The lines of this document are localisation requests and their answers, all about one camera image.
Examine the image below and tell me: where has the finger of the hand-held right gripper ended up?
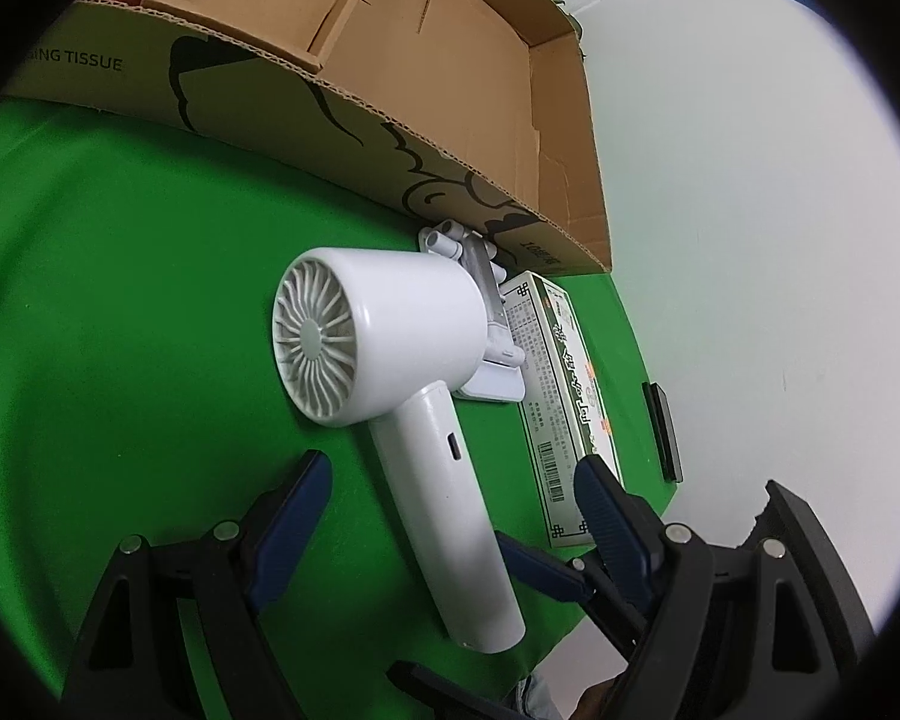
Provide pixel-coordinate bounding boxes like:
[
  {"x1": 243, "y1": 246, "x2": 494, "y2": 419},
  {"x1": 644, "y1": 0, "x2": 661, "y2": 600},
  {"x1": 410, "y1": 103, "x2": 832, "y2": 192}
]
[
  {"x1": 388, "y1": 661, "x2": 511, "y2": 720},
  {"x1": 495, "y1": 531, "x2": 650, "y2": 653}
]

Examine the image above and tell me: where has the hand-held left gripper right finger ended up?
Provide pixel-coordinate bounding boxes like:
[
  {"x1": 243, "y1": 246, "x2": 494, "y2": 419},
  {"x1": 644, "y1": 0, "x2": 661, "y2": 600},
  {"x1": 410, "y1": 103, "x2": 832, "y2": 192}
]
[{"x1": 574, "y1": 454, "x2": 878, "y2": 720}]

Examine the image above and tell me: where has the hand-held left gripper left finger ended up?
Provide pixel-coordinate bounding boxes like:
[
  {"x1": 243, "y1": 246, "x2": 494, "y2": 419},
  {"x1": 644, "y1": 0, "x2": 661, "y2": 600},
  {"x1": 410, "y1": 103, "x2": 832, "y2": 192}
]
[{"x1": 64, "y1": 450, "x2": 335, "y2": 720}]

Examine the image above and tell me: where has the green and white medicine box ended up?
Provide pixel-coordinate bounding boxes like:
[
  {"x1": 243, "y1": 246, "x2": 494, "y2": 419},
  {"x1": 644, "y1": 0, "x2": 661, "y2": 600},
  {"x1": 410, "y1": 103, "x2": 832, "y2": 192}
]
[{"x1": 499, "y1": 270, "x2": 627, "y2": 550}]

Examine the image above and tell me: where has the white plastic hand tool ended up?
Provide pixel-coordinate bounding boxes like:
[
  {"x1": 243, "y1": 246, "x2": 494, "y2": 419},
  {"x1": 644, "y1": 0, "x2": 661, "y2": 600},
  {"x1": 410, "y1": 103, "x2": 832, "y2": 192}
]
[{"x1": 418, "y1": 219, "x2": 526, "y2": 402}]

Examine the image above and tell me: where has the white hair dryer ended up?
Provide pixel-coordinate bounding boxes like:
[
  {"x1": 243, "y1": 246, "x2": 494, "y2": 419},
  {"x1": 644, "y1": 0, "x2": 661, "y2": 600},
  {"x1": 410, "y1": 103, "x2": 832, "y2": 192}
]
[{"x1": 272, "y1": 246, "x2": 527, "y2": 653}]

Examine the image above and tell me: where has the large cardboard box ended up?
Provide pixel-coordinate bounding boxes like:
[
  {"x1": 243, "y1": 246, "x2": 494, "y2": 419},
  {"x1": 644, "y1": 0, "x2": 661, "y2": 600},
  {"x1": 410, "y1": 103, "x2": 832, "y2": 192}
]
[{"x1": 0, "y1": 0, "x2": 614, "y2": 276}]

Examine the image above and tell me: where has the small brown cardboard box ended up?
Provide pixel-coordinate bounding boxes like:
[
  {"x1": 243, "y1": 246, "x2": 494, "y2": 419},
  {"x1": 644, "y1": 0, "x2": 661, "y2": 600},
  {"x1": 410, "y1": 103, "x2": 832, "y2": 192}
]
[{"x1": 142, "y1": 0, "x2": 392, "y2": 76}]

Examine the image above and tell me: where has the person's denim trouser leg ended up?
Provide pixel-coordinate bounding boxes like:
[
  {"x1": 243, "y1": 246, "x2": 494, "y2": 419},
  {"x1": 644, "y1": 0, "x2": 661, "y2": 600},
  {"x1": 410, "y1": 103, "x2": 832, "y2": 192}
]
[{"x1": 521, "y1": 673, "x2": 565, "y2": 720}]

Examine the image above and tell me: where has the black flat device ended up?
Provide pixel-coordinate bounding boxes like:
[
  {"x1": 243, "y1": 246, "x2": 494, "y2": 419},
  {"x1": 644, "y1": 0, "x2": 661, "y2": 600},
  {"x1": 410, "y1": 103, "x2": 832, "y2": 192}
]
[{"x1": 643, "y1": 381, "x2": 683, "y2": 485}]

